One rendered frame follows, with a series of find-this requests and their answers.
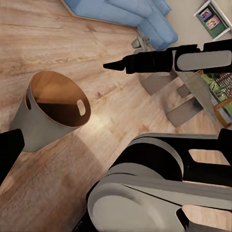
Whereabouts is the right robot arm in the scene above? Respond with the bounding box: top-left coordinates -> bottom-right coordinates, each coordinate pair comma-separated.
103,36 -> 232,74

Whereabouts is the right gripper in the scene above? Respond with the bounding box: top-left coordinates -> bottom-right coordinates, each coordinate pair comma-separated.
103,52 -> 156,74

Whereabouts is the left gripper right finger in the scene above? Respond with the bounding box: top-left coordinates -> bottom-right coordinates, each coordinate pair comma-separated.
217,128 -> 232,166

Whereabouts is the trash can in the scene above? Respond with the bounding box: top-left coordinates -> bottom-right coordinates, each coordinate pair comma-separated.
9,70 -> 91,152

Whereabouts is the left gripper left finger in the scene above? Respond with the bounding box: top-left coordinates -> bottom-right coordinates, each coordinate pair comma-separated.
0,129 -> 25,185

